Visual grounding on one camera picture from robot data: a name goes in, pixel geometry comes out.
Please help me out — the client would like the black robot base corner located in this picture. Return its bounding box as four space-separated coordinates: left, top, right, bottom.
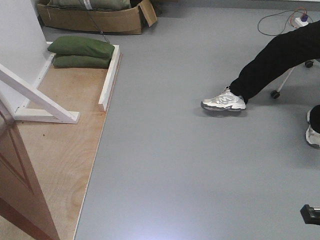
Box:
300 204 320 226

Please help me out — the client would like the brown wooden door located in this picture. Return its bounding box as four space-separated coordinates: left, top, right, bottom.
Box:
0 103 60 240

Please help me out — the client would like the white wooden base strip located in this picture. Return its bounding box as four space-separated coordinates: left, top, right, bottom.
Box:
98 45 122 112

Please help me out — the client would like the open cardboard box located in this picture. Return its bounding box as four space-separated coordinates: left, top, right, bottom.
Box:
36 0 158 35

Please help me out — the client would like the plywood base board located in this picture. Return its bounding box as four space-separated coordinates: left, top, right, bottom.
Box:
17 68 107 240

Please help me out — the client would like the lower green sandbag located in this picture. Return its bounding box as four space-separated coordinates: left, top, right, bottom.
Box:
53 55 111 69

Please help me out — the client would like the olive green sack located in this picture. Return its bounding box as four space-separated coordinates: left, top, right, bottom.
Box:
48 0 132 12

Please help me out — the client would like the seated person in white shirt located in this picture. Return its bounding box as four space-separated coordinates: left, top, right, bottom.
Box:
200 20 320 148

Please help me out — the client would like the white power strip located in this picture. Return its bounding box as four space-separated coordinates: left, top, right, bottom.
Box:
294 17 309 27

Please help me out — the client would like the white wooden door frame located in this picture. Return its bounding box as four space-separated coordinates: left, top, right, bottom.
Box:
0 63 80 124

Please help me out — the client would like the thin steel guy wire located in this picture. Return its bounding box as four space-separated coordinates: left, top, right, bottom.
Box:
77 0 111 45

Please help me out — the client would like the red power cable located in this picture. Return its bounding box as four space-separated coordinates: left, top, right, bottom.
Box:
257 7 314 36

